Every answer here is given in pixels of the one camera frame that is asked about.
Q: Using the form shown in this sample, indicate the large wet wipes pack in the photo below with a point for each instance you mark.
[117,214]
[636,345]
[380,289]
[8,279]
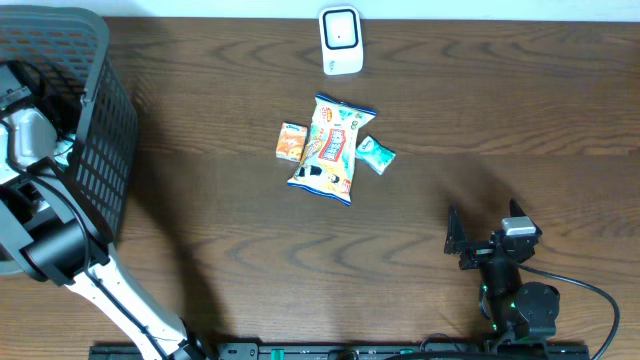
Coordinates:
[63,150]

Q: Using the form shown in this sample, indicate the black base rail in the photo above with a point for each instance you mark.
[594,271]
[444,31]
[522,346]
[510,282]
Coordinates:
[253,351]

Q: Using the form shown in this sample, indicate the orange Kleenex tissue pack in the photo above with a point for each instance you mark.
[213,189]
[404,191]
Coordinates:
[291,142]

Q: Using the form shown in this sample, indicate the yellow snack chip bag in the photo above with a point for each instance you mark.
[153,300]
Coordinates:
[327,165]

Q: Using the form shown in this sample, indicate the grey plastic mesh basket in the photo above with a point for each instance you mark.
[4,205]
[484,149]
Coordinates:
[74,40]

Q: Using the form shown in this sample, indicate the white barcode scanner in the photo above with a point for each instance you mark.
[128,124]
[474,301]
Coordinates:
[341,40]

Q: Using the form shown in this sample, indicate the green Kleenex tissue pack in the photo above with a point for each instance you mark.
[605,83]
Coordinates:
[374,154]

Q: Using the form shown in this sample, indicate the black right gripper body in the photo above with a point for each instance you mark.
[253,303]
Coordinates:
[477,253]

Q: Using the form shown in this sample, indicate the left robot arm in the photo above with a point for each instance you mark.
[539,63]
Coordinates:
[58,224]

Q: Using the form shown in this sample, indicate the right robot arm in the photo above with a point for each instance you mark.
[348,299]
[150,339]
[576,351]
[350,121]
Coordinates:
[522,313]

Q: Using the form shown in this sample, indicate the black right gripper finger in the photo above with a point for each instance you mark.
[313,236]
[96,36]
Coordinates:
[456,239]
[515,209]

